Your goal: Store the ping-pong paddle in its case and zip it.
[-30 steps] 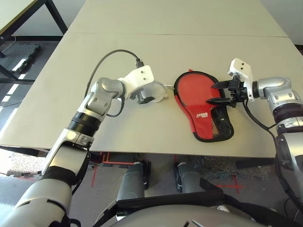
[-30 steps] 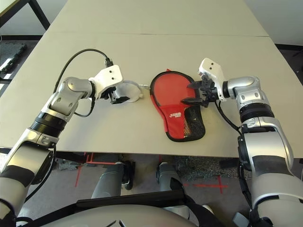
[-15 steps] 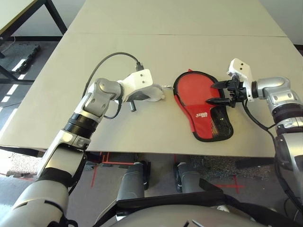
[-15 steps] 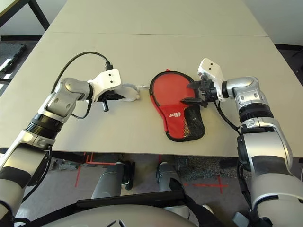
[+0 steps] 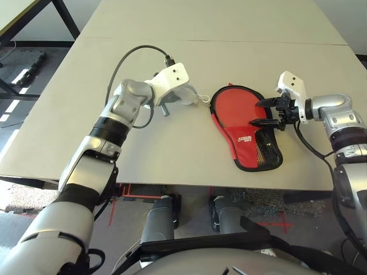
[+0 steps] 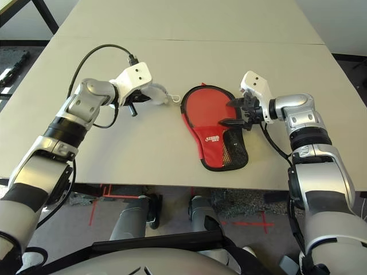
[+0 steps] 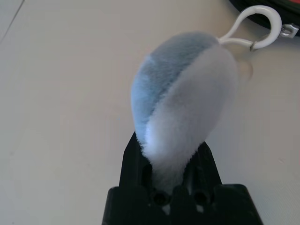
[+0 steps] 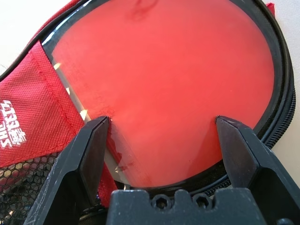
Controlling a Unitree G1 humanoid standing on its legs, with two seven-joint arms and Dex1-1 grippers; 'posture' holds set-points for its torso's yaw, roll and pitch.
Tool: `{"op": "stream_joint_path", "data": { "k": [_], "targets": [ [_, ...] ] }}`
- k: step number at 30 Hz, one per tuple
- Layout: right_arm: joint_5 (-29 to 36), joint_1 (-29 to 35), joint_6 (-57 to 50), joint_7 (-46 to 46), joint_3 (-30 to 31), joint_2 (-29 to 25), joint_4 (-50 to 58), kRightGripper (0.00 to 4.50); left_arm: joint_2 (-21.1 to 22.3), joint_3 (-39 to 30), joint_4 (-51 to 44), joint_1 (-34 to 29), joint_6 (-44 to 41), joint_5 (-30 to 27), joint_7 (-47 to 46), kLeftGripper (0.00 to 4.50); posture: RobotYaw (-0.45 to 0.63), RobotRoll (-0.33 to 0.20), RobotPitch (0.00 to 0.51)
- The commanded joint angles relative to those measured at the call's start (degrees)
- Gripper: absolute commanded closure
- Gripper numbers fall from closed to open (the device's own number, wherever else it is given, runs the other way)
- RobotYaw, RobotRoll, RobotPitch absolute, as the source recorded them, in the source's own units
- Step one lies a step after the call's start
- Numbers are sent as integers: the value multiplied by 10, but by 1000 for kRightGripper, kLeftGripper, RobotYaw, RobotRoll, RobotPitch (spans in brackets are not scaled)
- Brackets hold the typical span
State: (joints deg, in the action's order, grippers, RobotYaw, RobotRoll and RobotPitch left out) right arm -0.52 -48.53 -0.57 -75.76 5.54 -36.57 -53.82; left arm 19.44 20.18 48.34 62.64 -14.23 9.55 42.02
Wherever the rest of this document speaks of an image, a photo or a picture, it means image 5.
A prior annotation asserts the red black paddle case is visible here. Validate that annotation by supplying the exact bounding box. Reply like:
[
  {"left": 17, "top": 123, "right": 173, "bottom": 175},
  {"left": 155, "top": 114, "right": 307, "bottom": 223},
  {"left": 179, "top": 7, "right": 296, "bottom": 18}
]
[{"left": 208, "top": 82, "right": 284, "bottom": 172}]

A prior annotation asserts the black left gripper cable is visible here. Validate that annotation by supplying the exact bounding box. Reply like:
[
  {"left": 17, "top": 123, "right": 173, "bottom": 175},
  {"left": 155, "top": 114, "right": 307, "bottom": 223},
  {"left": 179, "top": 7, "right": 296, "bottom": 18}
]
[{"left": 133, "top": 105, "right": 154, "bottom": 129}]

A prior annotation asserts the clear plastic bag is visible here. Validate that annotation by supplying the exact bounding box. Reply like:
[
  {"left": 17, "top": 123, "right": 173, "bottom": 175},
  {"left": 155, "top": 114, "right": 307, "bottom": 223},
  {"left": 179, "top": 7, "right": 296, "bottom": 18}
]
[{"left": 171, "top": 82, "right": 212, "bottom": 107}]

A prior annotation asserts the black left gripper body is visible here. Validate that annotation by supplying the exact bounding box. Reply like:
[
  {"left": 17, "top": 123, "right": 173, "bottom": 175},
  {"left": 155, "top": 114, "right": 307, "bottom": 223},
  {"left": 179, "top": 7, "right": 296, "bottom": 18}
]
[{"left": 159, "top": 91, "right": 181, "bottom": 117}]

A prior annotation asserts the black framed side table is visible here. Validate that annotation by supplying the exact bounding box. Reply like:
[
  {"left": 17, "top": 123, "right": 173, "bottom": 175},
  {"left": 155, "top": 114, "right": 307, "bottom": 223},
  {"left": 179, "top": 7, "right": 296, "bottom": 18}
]
[{"left": 0, "top": 0, "right": 81, "bottom": 100}]

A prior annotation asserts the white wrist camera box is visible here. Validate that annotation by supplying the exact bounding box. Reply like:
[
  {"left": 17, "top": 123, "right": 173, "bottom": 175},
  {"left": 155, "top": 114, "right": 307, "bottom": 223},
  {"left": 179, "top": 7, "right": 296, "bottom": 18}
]
[
  {"left": 275, "top": 71, "right": 309, "bottom": 124},
  {"left": 145, "top": 62, "right": 190, "bottom": 105}
]

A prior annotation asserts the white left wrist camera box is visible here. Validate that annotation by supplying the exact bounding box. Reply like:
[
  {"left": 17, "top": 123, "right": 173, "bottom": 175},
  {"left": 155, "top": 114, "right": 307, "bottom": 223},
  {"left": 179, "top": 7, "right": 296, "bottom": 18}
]
[{"left": 145, "top": 62, "right": 190, "bottom": 105}]

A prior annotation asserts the grey speckled foam mat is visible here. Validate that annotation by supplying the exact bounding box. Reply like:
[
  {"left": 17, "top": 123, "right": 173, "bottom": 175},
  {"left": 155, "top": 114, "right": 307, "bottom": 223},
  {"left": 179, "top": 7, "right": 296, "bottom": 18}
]
[
  {"left": 229, "top": 187, "right": 325, "bottom": 218},
  {"left": 5, "top": 183, "right": 61, "bottom": 213}
]

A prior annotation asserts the grey left robot leg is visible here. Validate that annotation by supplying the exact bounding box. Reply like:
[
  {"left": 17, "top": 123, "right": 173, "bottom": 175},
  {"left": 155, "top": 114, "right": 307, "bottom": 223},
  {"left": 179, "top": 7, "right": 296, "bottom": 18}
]
[{"left": 140, "top": 194, "right": 182, "bottom": 241}]

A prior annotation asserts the silver robot torso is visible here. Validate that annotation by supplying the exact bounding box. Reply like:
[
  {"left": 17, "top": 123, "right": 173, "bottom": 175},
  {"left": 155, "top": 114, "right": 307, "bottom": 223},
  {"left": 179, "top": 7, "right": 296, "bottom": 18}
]
[{"left": 140, "top": 247, "right": 313, "bottom": 275}]

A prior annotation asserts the grey robot leg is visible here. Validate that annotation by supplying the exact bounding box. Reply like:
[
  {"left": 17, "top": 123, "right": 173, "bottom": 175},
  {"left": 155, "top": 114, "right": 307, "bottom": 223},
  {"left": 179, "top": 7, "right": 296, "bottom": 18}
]
[
  {"left": 210, "top": 195, "right": 247, "bottom": 234},
  {"left": 140, "top": 194, "right": 182, "bottom": 241}
]

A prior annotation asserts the black harness strap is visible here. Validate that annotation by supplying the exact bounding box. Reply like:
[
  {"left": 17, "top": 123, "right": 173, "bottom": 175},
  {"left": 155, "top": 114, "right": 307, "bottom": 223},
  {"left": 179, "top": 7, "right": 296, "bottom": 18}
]
[{"left": 271, "top": 234, "right": 345, "bottom": 275}]

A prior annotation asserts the black waist bar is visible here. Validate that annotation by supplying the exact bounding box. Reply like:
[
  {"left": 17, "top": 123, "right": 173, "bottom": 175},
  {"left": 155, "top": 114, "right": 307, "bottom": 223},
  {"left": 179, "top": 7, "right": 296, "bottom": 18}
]
[{"left": 140, "top": 216, "right": 272, "bottom": 254}]

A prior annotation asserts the black floor mat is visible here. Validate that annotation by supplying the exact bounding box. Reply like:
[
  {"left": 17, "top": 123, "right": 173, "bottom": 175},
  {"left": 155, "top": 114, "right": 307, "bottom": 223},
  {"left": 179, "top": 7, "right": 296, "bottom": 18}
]
[{"left": 0, "top": 49, "right": 48, "bottom": 85}]

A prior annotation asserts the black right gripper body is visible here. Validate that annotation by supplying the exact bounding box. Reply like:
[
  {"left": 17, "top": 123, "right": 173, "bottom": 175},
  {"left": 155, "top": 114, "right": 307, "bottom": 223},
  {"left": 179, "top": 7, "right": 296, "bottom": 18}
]
[{"left": 275, "top": 95, "right": 299, "bottom": 131}]

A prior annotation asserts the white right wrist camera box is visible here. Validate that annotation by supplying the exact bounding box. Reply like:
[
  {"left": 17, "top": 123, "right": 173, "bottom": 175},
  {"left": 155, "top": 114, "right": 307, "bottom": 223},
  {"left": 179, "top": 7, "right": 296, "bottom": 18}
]
[{"left": 275, "top": 71, "right": 309, "bottom": 124}]

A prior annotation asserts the black left upper arm cable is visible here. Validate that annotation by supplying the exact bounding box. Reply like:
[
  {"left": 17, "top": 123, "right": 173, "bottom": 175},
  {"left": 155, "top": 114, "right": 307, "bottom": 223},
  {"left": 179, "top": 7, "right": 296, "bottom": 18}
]
[{"left": 93, "top": 168, "right": 120, "bottom": 221}]

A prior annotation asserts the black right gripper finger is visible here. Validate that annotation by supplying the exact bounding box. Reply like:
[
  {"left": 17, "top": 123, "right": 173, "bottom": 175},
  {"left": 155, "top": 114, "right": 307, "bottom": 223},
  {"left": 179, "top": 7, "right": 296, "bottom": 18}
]
[
  {"left": 256, "top": 97, "right": 278, "bottom": 108},
  {"left": 249, "top": 119, "right": 280, "bottom": 128}
]

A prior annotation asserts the grey right robot leg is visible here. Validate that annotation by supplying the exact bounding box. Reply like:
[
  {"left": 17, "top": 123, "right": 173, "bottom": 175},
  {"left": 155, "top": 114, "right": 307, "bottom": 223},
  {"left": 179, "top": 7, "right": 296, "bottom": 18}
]
[{"left": 210, "top": 195, "right": 247, "bottom": 234}]

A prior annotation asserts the black left camera cable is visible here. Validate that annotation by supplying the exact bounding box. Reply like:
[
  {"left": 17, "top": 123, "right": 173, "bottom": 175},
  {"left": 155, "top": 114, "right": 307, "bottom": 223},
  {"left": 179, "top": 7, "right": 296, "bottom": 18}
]
[{"left": 106, "top": 45, "right": 176, "bottom": 107}]

